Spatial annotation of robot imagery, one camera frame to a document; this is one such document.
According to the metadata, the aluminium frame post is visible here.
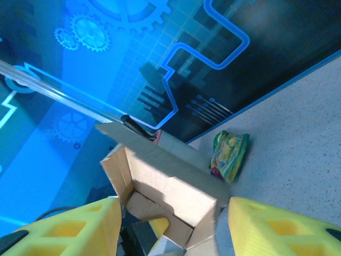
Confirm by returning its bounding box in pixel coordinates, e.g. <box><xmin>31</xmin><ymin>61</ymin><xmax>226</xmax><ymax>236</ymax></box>
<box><xmin>0</xmin><ymin>60</ymin><xmax>160</xmax><ymax>131</ymax></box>

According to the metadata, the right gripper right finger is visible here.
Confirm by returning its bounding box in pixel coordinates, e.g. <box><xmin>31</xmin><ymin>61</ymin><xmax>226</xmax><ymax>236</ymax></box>
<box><xmin>228</xmin><ymin>196</ymin><xmax>341</xmax><ymax>256</ymax></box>

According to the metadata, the green yellow candy bag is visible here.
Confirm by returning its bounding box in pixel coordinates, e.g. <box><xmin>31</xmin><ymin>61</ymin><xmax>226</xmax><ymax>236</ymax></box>
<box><xmin>209</xmin><ymin>130</ymin><xmax>250</xmax><ymax>184</ymax></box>

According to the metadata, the brown cardboard box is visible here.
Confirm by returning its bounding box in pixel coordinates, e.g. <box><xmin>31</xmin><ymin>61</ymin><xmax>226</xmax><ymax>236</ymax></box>
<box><xmin>95</xmin><ymin>122</ymin><xmax>231</xmax><ymax>256</ymax></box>

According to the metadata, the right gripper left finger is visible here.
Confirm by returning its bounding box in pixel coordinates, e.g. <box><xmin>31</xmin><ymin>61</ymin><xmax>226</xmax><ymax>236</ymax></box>
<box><xmin>0</xmin><ymin>197</ymin><xmax>123</xmax><ymax>256</ymax></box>

